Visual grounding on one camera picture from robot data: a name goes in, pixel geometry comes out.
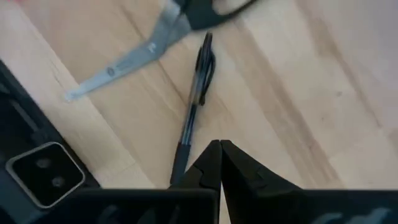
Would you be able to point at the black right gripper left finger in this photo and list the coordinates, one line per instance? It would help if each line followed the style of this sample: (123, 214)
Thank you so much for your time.
(205, 174)

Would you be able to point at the black pen with rubber grip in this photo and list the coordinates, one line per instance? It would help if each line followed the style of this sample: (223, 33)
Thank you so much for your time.
(199, 87)

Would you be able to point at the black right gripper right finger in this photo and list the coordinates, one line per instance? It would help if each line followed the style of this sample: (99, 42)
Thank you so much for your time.
(245, 180)

